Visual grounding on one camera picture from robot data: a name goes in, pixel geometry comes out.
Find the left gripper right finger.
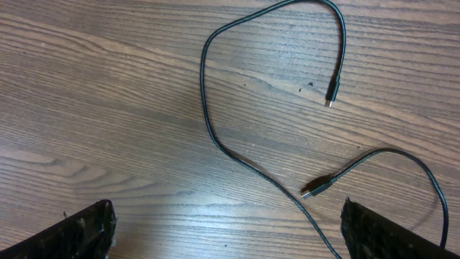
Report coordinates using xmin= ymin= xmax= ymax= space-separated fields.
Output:
xmin=341 ymin=199 xmax=459 ymax=259

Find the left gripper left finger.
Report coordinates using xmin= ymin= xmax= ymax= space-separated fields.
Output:
xmin=1 ymin=199 xmax=116 ymax=259

